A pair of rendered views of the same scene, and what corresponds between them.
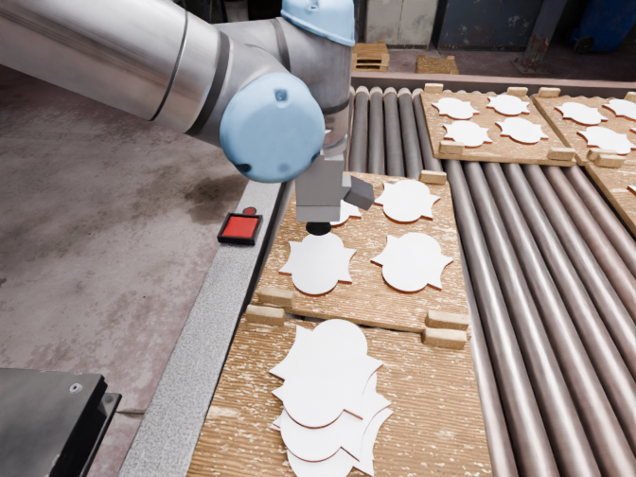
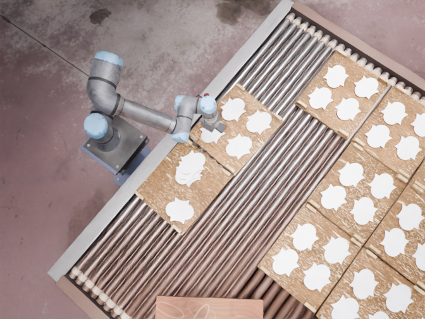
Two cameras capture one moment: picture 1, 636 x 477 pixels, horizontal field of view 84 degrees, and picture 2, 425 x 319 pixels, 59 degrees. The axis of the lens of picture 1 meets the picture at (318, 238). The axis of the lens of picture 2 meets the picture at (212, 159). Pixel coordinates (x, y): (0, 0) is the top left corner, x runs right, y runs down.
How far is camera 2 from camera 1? 1.57 m
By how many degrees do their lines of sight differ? 36
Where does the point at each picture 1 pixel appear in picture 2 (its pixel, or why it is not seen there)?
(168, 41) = (166, 128)
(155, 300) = (177, 65)
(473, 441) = (213, 193)
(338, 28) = (207, 112)
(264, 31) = (193, 106)
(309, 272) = (207, 133)
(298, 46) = (199, 111)
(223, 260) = not seen: hidden behind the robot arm
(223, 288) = not seen: hidden behind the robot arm
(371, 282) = (222, 146)
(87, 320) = (143, 60)
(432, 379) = (215, 178)
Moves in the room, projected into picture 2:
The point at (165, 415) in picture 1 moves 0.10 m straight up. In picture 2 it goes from (157, 151) to (153, 146)
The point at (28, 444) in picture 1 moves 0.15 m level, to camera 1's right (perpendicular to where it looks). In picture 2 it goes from (131, 144) to (153, 157)
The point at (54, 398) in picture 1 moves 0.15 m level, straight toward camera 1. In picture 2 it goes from (136, 136) to (148, 159)
